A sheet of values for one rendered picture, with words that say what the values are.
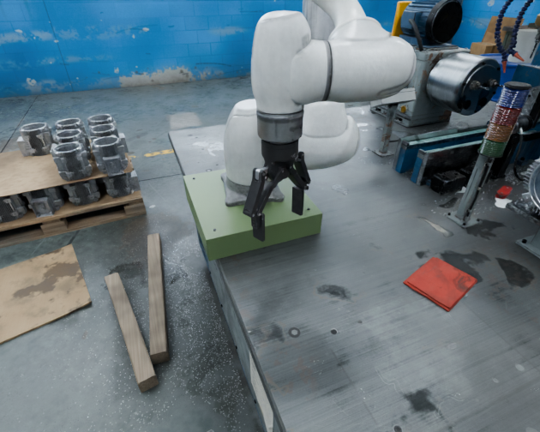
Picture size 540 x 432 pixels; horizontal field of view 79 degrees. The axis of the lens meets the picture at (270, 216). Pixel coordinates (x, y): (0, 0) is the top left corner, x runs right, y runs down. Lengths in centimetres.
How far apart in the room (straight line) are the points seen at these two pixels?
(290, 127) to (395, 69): 20
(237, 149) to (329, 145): 26
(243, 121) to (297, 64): 35
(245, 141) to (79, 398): 131
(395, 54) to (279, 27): 20
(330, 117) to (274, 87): 38
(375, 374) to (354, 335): 9
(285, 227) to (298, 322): 29
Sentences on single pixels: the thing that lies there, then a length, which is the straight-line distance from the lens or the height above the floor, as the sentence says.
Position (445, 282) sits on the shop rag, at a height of 81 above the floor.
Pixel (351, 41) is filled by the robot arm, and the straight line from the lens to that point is 64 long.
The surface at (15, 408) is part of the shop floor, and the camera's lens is 188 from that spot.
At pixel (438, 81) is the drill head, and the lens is 183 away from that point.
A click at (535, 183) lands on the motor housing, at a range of 113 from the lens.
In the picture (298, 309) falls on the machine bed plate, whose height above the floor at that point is 80.
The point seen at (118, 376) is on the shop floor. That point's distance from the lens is 176.
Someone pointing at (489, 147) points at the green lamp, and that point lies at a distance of 111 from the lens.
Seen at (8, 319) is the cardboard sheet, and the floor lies 1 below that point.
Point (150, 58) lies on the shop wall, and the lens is 640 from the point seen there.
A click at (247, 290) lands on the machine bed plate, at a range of 84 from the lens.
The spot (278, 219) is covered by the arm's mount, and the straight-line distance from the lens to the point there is 94.
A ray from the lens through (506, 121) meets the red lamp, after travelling 108.
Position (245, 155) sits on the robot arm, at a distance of 93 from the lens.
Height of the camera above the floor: 142
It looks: 35 degrees down
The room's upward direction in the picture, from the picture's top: straight up
